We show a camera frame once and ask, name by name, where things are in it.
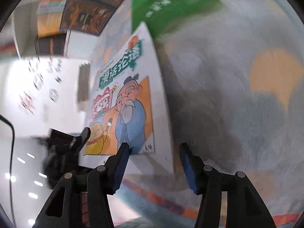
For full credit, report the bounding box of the white bookshelf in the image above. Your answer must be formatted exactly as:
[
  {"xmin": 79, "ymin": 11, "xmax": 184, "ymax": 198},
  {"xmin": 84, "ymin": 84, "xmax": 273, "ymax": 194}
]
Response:
[{"xmin": 1, "ymin": 0, "xmax": 66, "ymax": 59}]

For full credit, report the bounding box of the patterned grey rug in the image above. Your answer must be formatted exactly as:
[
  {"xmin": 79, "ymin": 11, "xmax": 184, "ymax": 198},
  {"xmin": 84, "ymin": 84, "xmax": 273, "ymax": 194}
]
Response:
[{"xmin": 88, "ymin": 0, "xmax": 304, "ymax": 228}]

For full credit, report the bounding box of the Lunyu teal title book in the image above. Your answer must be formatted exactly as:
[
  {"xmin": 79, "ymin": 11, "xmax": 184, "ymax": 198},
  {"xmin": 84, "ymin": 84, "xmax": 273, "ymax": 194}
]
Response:
[{"xmin": 79, "ymin": 22, "xmax": 174, "ymax": 175}]

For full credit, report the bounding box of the dark ornate encyclopedia book lower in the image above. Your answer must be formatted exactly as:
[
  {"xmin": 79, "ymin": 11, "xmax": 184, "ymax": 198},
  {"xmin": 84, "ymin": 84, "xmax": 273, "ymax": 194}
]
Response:
[{"xmin": 60, "ymin": 0, "xmax": 115, "ymax": 36}]

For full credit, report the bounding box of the stack of sorted books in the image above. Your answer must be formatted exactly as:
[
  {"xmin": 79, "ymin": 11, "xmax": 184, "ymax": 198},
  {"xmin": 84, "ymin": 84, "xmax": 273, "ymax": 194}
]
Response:
[{"xmin": 77, "ymin": 63, "xmax": 90, "ymax": 112}]

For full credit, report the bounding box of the green Aesop fables book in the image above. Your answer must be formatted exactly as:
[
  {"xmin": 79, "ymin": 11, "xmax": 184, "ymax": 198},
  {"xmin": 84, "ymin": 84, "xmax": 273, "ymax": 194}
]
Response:
[{"xmin": 131, "ymin": 0, "xmax": 221, "ymax": 38}]

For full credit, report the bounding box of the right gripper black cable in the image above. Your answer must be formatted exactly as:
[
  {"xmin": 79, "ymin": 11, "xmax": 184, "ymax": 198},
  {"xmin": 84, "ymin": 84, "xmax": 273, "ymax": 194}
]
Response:
[{"xmin": 0, "ymin": 114, "xmax": 17, "ymax": 226}]

